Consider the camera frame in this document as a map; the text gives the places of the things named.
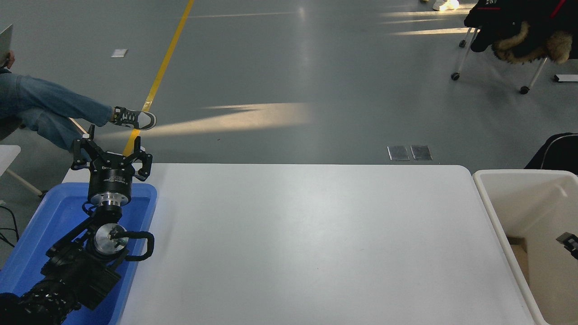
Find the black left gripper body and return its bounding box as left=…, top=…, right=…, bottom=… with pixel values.
left=89, top=154, right=136, bottom=196

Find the black fur-trimmed coat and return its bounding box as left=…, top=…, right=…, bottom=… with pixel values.
left=464, top=0, right=578, bottom=65

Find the wheeled metal chair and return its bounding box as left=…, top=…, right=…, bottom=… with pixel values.
left=451, top=26, right=549, bottom=94

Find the thin black cable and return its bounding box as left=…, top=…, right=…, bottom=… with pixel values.
left=0, top=206, right=19, bottom=248

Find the blue plastic tray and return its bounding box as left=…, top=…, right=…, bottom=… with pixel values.
left=0, top=182, right=158, bottom=325

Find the large pale plastic bin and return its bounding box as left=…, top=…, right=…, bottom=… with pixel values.
left=472, top=169, right=578, bottom=325

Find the small white side table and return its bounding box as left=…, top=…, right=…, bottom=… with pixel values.
left=0, top=145, right=21, bottom=177

